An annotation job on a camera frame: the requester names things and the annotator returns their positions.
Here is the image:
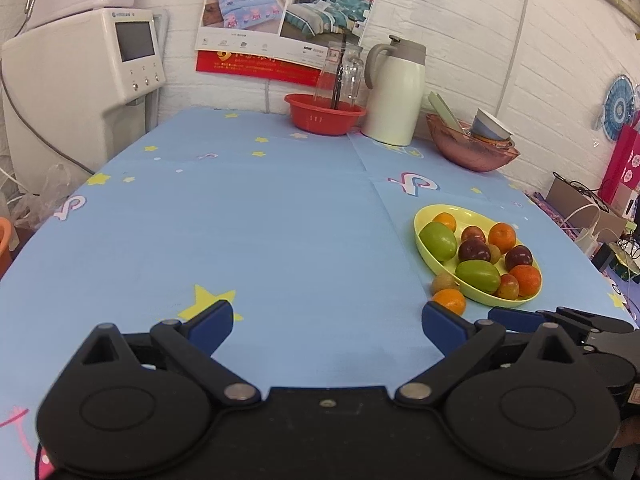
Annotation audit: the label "yellow plastic plate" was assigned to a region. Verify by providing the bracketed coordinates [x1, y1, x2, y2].
[413, 204, 542, 308]

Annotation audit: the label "red plastic basket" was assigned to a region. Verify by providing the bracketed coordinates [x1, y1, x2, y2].
[284, 93, 367, 136]

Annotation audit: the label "white thermos jug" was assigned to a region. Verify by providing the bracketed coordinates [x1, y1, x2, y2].
[362, 35, 426, 146]

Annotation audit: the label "large orange tangerine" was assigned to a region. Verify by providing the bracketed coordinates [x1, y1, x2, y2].
[509, 264, 542, 298]

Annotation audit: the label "white water dispenser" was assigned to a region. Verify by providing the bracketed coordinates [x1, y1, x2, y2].
[1, 9, 166, 193]

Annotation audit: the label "clear glass cups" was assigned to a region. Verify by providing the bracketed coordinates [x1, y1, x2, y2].
[314, 36, 364, 110]

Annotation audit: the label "cardboard box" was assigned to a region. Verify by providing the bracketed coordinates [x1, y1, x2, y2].
[544, 177, 627, 243]

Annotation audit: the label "red small tomato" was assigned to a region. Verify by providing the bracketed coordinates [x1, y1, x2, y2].
[495, 273, 520, 300]

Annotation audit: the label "orange kumquat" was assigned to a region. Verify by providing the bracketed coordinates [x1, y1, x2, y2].
[431, 288, 466, 316]

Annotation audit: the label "green mango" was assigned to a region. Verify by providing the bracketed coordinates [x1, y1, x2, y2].
[456, 260, 501, 295]
[419, 222, 458, 262]

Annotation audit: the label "dark purple plum back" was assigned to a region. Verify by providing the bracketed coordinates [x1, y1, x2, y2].
[458, 240, 490, 262]

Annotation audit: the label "stacked ceramic bowls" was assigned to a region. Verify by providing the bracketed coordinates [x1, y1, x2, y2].
[471, 108, 513, 145]

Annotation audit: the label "pink gift bag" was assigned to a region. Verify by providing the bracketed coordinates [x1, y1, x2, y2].
[598, 125, 639, 206]

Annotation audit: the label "bedding wall poster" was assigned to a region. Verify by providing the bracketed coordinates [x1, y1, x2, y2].
[195, 0, 375, 86]

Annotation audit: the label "green white plate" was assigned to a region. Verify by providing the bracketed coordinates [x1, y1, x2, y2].
[427, 91, 465, 134]

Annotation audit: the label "dark purple plum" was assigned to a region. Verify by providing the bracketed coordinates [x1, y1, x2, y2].
[504, 245, 534, 272]
[458, 240, 490, 262]

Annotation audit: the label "red-yellow plum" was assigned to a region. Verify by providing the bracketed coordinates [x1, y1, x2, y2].
[461, 226, 486, 243]

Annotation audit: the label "dark purple plum front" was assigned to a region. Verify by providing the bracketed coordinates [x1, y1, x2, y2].
[504, 245, 534, 272]

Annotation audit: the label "white charger cable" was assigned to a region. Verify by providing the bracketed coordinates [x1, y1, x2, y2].
[556, 202, 622, 256]

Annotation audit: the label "blue patterned tablecloth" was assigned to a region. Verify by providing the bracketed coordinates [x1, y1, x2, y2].
[1, 108, 628, 479]

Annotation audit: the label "brown kiwi back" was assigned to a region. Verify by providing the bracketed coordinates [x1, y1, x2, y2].
[487, 244, 502, 264]

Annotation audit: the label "brown kiwi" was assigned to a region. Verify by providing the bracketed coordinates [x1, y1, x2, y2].
[430, 272, 459, 295]
[487, 244, 502, 264]

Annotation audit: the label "yellow-orange kumquat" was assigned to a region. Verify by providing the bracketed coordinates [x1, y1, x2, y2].
[433, 212, 458, 233]

